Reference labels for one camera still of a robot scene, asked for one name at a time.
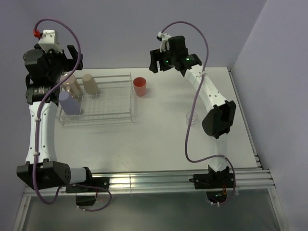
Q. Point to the purple plastic cup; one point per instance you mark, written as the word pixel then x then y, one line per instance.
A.
pixel 69 105

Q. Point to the pink ceramic mug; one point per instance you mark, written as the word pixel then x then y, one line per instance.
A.
pixel 72 86

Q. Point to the red plastic cup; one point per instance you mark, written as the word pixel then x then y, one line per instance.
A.
pixel 139 85

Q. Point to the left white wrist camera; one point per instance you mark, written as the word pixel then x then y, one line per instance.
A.
pixel 49 41

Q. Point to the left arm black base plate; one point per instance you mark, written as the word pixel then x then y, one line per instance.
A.
pixel 101 182

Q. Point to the clear acrylic dish rack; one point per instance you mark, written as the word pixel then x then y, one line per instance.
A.
pixel 112 104

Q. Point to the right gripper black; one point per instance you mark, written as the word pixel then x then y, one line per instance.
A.
pixel 155 56

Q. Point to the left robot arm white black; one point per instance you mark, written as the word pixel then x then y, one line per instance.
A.
pixel 42 169

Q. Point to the beige plastic cup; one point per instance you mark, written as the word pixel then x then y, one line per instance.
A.
pixel 90 85

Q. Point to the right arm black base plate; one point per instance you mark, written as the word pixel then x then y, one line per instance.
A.
pixel 212 180

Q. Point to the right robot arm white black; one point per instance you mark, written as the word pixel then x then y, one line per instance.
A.
pixel 220 112

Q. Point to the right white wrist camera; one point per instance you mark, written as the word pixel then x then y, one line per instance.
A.
pixel 163 38

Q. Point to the aluminium mounting rail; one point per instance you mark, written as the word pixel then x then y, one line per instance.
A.
pixel 137 156

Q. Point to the clear glass near centre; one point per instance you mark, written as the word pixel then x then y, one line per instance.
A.
pixel 192 118

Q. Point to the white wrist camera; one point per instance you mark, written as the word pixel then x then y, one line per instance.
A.
pixel 49 41
pixel 163 38

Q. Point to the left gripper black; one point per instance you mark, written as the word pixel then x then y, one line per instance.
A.
pixel 69 64

